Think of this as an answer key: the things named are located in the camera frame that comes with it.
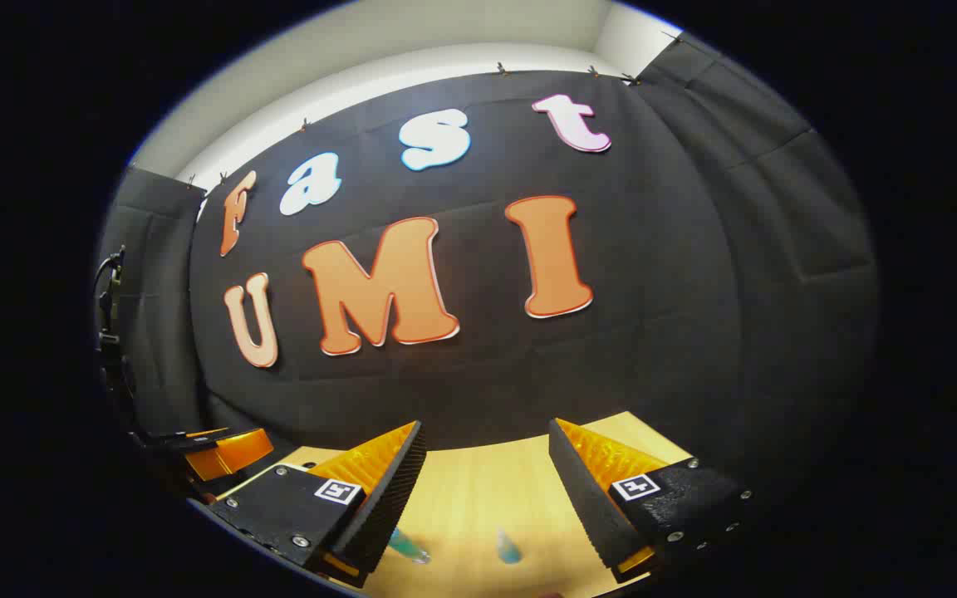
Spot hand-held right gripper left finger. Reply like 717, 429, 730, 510
209, 419, 428, 589

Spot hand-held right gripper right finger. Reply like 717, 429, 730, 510
549, 418, 755, 584

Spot blue skin care bottle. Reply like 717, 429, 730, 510
387, 527, 432, 566

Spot black backdrop cloth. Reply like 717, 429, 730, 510
95, 33, 882, 499

